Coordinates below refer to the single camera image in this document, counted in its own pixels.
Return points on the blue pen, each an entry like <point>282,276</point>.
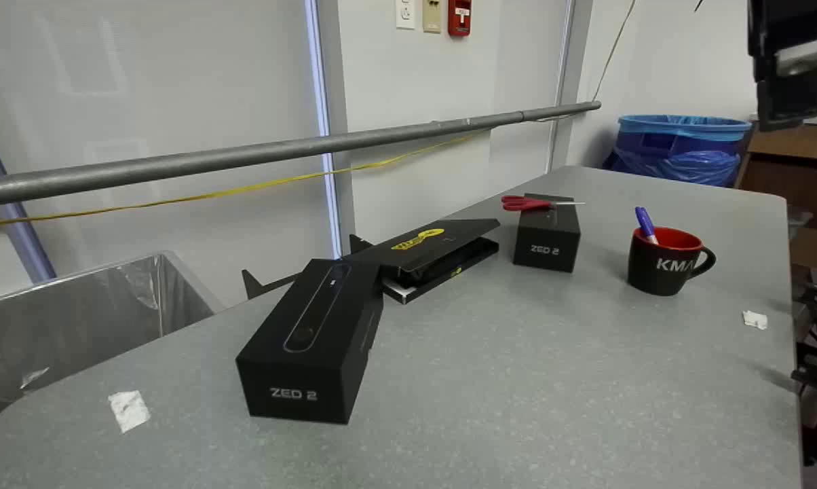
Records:
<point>644,222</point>

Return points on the red and black mug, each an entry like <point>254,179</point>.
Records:
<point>666,264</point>

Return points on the white light switch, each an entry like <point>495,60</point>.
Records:
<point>404,11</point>

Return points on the flat black box yellow logo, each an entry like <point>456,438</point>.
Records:
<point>435,246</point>

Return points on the long grey metal pole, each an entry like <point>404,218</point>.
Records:
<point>244,156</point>

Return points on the blue bin with plastic bag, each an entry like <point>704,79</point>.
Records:
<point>674,151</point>

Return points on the beige wall plate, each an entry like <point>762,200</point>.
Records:
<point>433,15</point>

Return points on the small white tape patch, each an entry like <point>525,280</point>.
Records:
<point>754,319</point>

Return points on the grey bin with clear liner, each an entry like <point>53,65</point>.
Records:
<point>70,326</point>

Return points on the large white tape patch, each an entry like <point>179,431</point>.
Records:
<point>127,408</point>

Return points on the thin slanted rod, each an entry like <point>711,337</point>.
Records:
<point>613,52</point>

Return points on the red fire alarm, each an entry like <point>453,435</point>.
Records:
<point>460,15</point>

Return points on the small black ZED box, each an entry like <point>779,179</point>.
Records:
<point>545,239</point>

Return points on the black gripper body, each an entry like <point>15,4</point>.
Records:
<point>791,91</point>

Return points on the brown wooden desk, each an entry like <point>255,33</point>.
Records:
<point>795,166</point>

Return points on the large black ZED box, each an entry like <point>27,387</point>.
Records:
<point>321,344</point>

